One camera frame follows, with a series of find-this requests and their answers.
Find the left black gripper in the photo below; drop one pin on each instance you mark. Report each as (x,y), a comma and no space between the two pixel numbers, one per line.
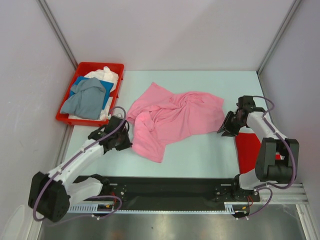
(127,144)

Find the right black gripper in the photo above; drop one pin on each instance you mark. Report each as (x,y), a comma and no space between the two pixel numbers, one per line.
(230,131)

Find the pink t shirt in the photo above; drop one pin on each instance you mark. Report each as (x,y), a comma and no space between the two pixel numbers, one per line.
(160,117)

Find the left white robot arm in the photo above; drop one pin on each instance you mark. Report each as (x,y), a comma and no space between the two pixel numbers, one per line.
(53,193)

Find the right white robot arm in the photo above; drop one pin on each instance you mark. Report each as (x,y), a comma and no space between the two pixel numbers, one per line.
(257,121)

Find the red folded t shirt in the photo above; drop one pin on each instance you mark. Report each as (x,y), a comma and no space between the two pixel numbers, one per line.
(247,152)

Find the grey t shirt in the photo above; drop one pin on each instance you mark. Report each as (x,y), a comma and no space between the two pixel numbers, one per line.
(87,100)

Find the blue t shirt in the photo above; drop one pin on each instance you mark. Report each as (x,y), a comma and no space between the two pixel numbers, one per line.
(107,85)

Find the white t shirt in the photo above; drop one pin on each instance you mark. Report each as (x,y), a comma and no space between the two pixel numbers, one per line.
(107,75)

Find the red plastic bin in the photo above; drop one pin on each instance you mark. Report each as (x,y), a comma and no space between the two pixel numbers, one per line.
(83,69)

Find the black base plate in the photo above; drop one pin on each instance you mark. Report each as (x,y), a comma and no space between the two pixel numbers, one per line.
(174,193)

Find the left slotted cable duct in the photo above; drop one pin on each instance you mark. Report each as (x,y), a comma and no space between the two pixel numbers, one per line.
(91,208)

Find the slotted cable duct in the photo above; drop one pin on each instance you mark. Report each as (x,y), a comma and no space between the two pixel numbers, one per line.
(91,208)
(237,207)

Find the right slotted cable duct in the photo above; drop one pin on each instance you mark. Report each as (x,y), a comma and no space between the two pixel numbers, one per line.
(237,207)

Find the aluminium frame rail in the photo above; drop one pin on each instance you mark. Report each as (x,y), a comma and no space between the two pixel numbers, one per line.
(295,195)

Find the right aluminium corner post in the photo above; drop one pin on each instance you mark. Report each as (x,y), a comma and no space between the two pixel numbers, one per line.
(279,35)

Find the aluminium corner post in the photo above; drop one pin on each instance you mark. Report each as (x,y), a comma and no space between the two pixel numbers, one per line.
(53,23)
(279,35)

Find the left aluminium corner post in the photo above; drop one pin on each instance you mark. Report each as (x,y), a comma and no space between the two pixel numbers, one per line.
(53,23)

